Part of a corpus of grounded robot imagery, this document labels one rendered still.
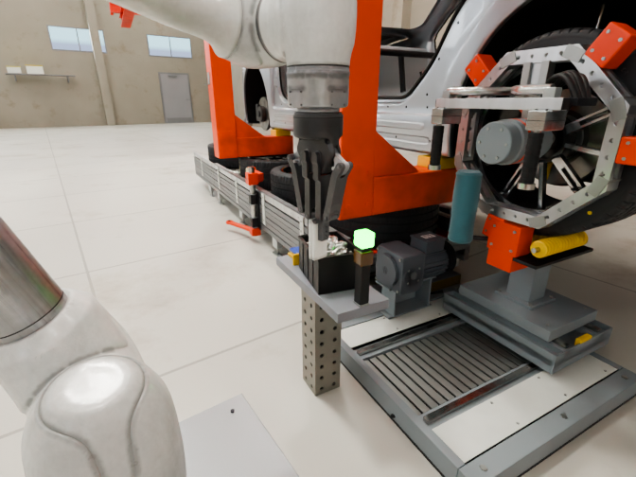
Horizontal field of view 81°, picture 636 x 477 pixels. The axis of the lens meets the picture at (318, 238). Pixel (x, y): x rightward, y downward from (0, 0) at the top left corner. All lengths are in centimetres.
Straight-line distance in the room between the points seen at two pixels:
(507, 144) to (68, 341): 116
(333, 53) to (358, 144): 95
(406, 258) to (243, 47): 106
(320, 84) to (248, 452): 61
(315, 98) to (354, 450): 102
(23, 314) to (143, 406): 22
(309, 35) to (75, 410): 50
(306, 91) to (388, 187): 110
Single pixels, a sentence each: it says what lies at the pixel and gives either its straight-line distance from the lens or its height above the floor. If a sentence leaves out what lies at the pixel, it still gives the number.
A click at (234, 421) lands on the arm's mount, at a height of 40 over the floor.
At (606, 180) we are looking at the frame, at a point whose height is 77.
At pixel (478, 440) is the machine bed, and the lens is 127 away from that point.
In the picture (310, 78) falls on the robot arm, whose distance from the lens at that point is 54.
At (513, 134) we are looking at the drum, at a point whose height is 88.
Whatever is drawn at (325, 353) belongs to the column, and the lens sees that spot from 132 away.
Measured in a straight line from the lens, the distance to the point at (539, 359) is 157.
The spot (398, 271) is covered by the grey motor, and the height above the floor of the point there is 34.
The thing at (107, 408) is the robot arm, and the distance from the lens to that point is 48.
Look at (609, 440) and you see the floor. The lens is 156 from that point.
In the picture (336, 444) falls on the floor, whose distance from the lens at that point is 128.
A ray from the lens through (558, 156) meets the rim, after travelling 147.
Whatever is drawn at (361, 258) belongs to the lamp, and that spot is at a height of 59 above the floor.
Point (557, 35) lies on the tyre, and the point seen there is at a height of 116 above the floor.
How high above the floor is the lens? 97
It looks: 20 degrees down
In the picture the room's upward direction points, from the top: straight up
